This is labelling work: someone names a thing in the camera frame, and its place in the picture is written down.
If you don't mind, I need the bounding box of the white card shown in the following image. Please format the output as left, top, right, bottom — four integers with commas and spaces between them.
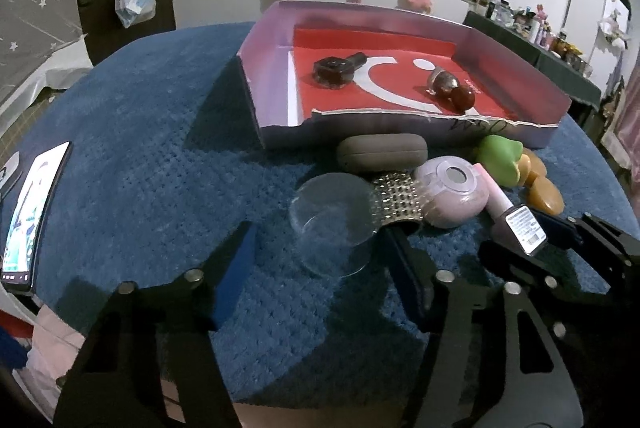
0, 151, 21, 194

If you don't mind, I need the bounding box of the grey oval case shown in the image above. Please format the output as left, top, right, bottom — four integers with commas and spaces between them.
336, 134, 429, 171

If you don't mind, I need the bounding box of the black perfume bottle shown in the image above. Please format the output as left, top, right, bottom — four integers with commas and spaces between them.
313, 52, 368, 86

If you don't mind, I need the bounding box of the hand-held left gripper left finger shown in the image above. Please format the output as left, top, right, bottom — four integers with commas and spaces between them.
52, 220, 258, 428

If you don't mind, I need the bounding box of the pink nail polish bottle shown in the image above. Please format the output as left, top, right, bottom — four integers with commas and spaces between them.
472, 163, 548, 256

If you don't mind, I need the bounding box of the smartphone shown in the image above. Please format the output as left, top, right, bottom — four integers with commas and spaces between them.
0, 140, 73, 294

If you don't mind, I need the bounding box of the clear round glass lid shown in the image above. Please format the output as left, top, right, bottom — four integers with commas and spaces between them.
289, 173, 383, 279

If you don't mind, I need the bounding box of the side table with dark cloth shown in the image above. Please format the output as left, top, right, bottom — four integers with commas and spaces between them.
462, 10, 603, 109

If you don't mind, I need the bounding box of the green toy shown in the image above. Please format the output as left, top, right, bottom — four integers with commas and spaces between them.
477, 134, 525, 188

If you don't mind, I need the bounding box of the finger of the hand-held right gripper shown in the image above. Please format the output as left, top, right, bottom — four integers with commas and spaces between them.
477, 235, 566, 296
537, 213, 640, 294

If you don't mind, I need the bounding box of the pink cloth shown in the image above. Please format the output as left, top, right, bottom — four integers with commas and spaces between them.
20, 305, 88, 424

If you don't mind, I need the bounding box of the large orange round disc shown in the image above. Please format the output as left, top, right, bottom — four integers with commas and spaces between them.
529, 177, 566, 215

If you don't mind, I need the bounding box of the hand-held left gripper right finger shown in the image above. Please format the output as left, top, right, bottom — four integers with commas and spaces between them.
384, 227, 587, 428

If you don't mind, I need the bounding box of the dark red round bottle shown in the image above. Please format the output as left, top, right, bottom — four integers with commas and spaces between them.
426, 67, 476, 113

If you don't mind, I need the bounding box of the pink and red cardboard box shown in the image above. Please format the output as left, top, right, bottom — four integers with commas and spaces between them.
237, 0, 573, 151

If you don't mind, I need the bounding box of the silver studded cuff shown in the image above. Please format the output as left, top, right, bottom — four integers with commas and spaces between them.
369, 169, 425, 229

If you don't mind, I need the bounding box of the small orange round disc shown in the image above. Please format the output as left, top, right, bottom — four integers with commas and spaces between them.
517, 152, 548, 183

